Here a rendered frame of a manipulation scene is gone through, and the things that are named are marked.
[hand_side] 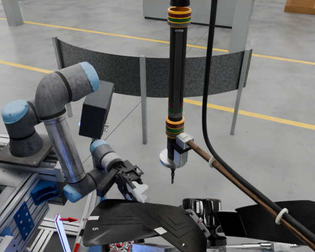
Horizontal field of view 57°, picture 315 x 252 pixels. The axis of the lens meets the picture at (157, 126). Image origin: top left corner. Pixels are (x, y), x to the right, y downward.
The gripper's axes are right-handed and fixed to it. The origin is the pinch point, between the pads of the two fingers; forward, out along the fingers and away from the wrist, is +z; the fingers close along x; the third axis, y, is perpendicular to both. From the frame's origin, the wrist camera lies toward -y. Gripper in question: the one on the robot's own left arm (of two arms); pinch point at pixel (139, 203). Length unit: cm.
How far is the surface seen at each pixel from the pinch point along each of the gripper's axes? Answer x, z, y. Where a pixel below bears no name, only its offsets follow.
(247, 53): 5, -107, 187
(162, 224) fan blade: -21.4, 23.6, -10.7
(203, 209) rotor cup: -8.4, 17.6, 10.1
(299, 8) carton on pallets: 31, -369, 725
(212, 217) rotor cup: -6.7, 20.4, 11.5
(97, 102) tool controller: -7, -57, 13
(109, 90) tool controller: -7, -66, 24
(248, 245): 4.4, 28.3, 22.0
